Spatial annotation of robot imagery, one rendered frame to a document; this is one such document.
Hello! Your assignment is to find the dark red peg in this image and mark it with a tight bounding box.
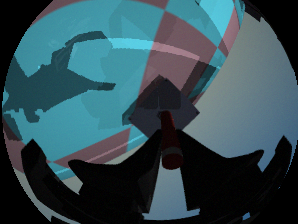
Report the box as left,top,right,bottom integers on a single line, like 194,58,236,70
161,111,184,171

